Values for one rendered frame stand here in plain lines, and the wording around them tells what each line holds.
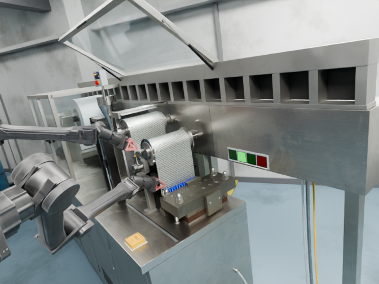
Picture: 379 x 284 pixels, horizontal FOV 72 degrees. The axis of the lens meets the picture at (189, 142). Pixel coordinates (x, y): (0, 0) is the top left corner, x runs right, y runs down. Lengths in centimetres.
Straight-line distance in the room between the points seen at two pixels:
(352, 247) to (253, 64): 92
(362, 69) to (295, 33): 237
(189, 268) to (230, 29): 275
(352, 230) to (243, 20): 262
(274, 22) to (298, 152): 238
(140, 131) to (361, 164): 109
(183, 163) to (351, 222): 84
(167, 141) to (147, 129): 23
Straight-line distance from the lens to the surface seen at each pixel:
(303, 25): 332
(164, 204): 135
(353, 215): 134
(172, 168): 141
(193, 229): 132
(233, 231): 149
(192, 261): 136
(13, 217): 54
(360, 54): 98
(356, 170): 106
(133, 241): 130
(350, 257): 147
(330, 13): 334
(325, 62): 102
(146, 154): 135
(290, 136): 113
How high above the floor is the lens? 165
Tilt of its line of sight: 16 degrees down
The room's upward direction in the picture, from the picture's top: 8 degrees counter-clockwise
